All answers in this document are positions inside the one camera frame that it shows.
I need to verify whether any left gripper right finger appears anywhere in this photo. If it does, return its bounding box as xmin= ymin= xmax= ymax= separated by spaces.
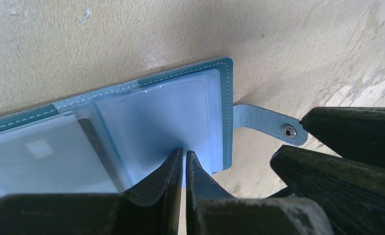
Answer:
xmin=186 ymin=151 xmax=334 ymax=235

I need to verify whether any teal card holder wallet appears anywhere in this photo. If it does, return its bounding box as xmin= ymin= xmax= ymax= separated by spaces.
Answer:
xmin=0 ymin=57 xmax=308 ymax=198

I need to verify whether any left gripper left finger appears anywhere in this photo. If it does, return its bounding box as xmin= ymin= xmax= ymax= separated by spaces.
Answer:
xmin=0 ymin=149 xmax=183 ymax=235

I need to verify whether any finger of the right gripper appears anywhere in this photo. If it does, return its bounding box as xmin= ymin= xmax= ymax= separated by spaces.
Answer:
xmin=300 ymin=107 xmax=385 ymax=169
xmin=270 ymin=145 xmax=385 ymax=235

